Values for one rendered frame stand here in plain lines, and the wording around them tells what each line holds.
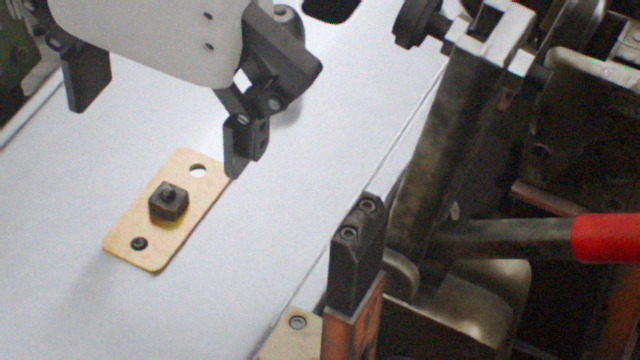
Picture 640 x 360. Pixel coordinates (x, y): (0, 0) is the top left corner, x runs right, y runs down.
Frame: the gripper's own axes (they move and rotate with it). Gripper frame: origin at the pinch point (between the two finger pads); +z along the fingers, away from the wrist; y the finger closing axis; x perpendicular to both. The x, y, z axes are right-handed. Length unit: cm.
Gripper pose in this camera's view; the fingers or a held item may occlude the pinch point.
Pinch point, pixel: (165, 114)
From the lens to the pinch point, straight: 68.3
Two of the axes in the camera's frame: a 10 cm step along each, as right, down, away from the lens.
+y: -8.9, -3.7, 2.8
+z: -0.3, 6.5, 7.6
